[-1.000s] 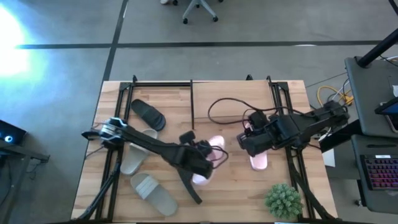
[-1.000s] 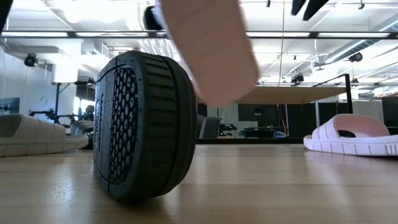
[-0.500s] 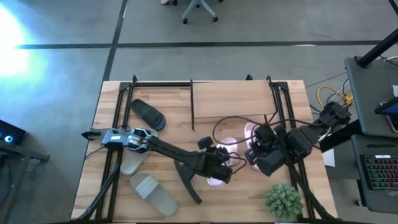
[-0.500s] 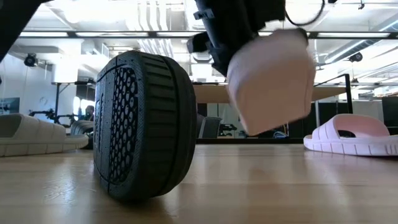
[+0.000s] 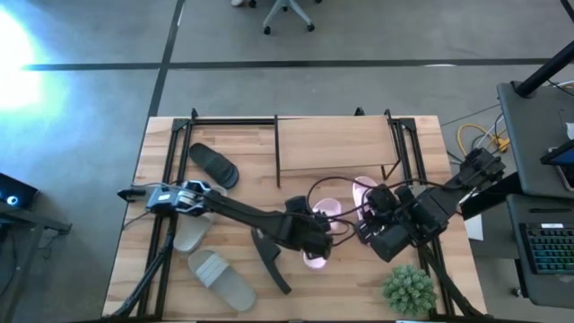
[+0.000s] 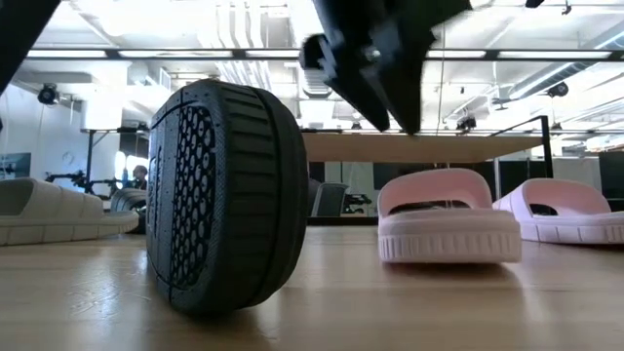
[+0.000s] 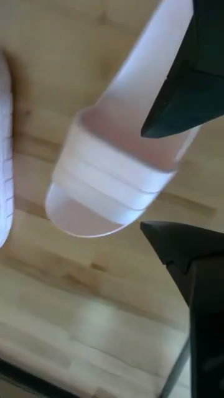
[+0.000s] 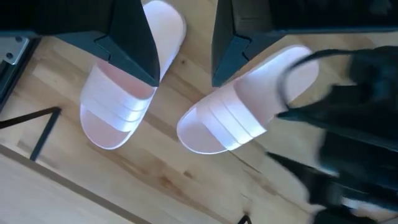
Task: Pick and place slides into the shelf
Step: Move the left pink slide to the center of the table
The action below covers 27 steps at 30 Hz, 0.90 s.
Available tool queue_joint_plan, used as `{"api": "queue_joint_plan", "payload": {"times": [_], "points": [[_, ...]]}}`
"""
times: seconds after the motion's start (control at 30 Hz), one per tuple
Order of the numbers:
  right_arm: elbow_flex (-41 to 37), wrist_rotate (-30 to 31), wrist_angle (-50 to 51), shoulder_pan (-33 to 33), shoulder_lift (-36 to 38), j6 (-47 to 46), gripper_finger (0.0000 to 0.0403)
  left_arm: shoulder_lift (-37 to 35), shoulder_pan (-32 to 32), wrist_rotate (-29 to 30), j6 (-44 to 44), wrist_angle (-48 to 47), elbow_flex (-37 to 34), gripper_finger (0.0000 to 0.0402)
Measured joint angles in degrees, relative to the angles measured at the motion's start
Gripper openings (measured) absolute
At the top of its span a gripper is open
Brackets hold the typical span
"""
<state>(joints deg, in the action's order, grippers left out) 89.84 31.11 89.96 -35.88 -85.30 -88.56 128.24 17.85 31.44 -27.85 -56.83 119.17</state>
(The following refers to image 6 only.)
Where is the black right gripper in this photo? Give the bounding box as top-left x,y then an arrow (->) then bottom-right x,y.
299,0 -> 474,137

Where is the pink rubber slide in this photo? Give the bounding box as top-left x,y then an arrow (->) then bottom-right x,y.
377,168 -> 523,265
491,177 -> 624,245

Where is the grey rubber slide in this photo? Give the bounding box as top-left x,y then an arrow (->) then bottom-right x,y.
0,176 -> 140,247

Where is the grey chair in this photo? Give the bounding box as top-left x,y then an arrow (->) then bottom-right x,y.
311,182 -> 350,218

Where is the black partition panel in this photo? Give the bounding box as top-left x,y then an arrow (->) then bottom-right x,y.
598,150 -> 624,211

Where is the person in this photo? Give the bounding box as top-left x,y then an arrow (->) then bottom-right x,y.
131,164 -> 149,191

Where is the black pole stand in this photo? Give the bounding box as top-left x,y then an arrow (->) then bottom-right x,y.
80,127 -> 97,196

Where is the wooden shelf with black frame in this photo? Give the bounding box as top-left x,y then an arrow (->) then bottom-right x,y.
301,115 -> 555,201

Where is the black metal rig frame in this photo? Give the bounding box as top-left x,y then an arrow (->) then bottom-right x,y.
307,215 -> 379,227

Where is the dark wall picture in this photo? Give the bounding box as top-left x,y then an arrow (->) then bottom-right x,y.
0,152 -> 32,180

